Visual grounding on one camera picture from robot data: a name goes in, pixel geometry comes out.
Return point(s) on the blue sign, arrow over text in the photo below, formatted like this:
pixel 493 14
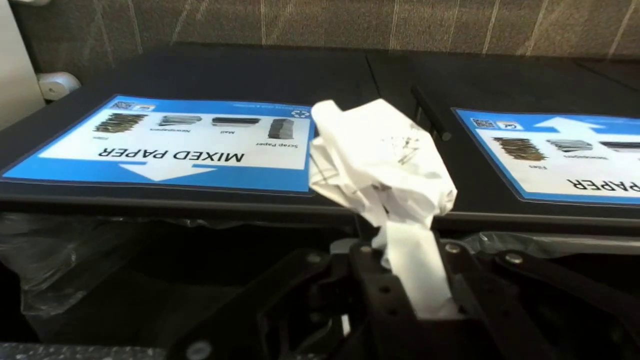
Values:
pixel 167 142

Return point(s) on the white paper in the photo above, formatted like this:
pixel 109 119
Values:
pixel 373 160

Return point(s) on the blue sign, arrow under text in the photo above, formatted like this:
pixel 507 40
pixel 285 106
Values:
pixel 567 160

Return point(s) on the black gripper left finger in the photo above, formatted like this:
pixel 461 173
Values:
pixel 286 313

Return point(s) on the small white round knob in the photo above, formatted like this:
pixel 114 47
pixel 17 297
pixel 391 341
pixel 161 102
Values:
pixel 56 83

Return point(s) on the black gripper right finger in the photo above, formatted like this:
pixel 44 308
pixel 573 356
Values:
pixel 552 307

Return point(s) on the black bin liner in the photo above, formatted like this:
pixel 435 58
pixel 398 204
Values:
pixel 60 260
pixel 533 240

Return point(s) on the dark bin door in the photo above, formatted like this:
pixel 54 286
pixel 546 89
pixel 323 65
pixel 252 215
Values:
pixel 521 80
pixel 233 73

